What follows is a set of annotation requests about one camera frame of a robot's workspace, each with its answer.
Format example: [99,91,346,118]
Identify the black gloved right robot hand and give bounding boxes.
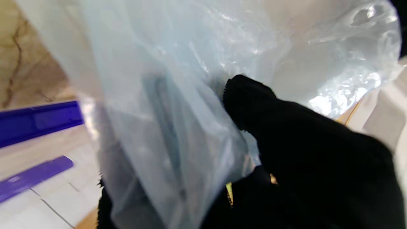
[203,75,406,229]

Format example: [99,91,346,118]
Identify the clear plastic bag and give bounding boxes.
[17,0,403,229]

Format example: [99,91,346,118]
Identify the clear plastic crate blue clips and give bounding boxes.
[0,99,107,205]

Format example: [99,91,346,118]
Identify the printed kitchen backdrop banner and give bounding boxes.
[0,57,407,229]

